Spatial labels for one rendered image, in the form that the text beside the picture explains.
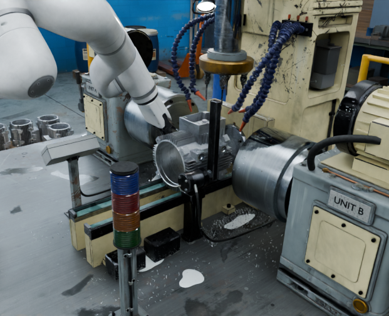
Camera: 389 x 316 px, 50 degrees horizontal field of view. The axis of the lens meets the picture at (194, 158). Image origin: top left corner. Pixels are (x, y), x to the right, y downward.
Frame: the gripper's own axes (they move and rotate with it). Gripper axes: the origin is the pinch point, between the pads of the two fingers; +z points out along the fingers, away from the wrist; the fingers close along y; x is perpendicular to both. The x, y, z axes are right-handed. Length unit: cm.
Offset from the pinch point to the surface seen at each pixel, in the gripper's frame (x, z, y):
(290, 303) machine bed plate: -17, 25, 58
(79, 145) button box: -23.3, -9.3, -13.6
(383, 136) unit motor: 14, -14, 68
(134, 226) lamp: -33, -18, 39
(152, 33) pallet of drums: 229, 178, -419
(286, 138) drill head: 15.7, 1.8, 37.8
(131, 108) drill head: 4.0, 2.9, -28.8
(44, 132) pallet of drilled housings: -2, 99, -243
